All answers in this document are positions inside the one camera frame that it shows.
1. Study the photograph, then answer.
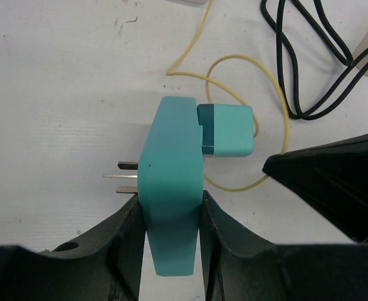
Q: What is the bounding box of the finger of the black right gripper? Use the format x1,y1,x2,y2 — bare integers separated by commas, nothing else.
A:
263,134,368,242

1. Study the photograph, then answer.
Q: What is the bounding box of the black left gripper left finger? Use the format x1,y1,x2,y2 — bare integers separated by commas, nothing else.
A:
0,195,145,300

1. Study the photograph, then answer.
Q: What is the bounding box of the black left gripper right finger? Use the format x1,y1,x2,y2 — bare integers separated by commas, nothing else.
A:
199,191,368,300

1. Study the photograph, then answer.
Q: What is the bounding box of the teal triangular power socket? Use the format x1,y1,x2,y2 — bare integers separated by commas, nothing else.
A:
117,96,204,277

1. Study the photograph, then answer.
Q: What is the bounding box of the teal charger plug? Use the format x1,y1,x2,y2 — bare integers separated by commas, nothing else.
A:
197,103,255,157

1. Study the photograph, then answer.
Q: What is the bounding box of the white triangular power socket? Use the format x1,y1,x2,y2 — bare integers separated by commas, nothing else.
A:
181,0,208,4

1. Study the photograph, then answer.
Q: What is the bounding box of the black power cord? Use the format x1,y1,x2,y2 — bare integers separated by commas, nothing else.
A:
260,0,368,120

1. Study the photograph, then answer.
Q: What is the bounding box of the yellow thin cable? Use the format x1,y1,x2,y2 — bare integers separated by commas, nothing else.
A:
166,0,290,192

